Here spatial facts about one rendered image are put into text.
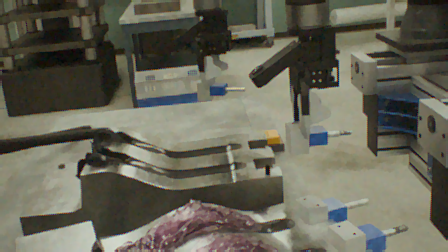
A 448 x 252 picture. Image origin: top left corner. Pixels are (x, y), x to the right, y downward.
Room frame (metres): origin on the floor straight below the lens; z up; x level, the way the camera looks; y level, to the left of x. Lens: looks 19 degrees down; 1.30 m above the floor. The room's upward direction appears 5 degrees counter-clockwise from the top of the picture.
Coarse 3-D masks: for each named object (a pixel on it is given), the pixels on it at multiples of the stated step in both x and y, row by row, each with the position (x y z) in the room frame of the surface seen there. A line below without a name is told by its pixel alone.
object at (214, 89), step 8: (200, 80) 1.45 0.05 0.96; (208, 80) 1.44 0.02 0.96; (200, 88) 1.43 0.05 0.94; (208, 88) 1.42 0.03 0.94; (216, 88) 1.42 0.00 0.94; (224, 88) 1.42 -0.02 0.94; (232, 88) 1.42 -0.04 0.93; (240, 88) 1.42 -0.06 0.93; (200, 96) 1.43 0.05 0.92; (208, 96) 1.43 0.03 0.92
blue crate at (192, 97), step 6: (162, 96) 4.13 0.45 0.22; (168, 96) 4.15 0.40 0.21; (174, 96) 4.15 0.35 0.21; (180, 96) 4.16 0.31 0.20; (186, 96) 4.16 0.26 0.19; (192, 96) 4.17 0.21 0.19; (138, 102) 4.13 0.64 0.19; (144, 102) 4.13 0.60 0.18; (150, 102) 4.13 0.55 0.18; (156, 102) 4.14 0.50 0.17; (162, 102) 4.14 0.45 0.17; (168, 102) 4.15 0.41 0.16; (174, 102) 4.15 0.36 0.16; (180, 102) 4.16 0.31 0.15; (186, 102) 4.16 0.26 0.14; (192, 102) 4.17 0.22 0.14
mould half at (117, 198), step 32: (128, 128) 1.16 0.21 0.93; (160, 160) 1.04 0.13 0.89; (192, 160) 1.05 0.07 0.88; (224, 160) 1.02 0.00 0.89; (64, 192) 0.99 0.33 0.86; (96, 192) 0.90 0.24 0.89; (128, 192) 0.91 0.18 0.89; (160, 192) 0.91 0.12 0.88; (192, 192) 0.91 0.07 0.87; (224, 192) 0.91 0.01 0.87; (256, 192) 0.91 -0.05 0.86; (32, 224) 0.90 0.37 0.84; (64, 224) 0.90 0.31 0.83; (96, 224) 0.90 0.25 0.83; (128, 224) 0.91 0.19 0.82
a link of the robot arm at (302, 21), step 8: (288, 8) 0.98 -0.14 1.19; (296, 8) 0.97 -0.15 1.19; (304, 8) 0.96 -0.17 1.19; (312, 8) 0.96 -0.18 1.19; (320, 8) 0.97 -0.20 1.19; (288, 16) 0.99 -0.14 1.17; (296, 16) 0.97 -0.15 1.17; (304, 16) 0.96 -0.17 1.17; (312, 16) 0.96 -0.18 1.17; (320, 16) 0.97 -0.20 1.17; (288, 24) 0.99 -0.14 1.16; (296, 24) 0.97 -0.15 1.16; (304, 24) 0.96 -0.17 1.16; (312, 24) 0.96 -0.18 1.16; (320, 24) 0.97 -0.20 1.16
